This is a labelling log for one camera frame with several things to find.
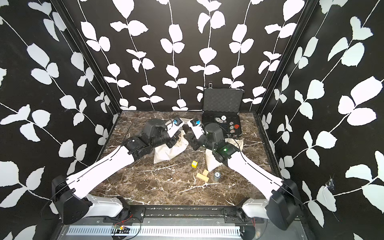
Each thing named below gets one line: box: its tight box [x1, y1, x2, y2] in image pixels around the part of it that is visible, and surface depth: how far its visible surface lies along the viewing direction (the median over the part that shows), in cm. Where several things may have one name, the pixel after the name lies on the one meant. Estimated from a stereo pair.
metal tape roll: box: [214, 171, 222, 181], surface depth 83 cm
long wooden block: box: [196, 173, 210, 182], surface depth 88 cm
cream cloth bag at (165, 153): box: [153, 130, 189, 164], surface depth 78 cm
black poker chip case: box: [202, 82, 245, 137], surface depth 113 cm
